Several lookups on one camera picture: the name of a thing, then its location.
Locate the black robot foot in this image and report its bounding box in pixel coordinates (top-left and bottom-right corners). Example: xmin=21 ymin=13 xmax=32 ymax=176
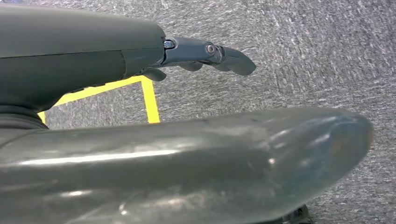
xmin=278 ymin=204 xmax=313 ymax=224

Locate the yellow floor tape square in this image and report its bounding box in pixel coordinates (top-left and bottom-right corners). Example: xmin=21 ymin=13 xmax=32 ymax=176
xmin=37 ymin=75 xmax=162 ymax=125

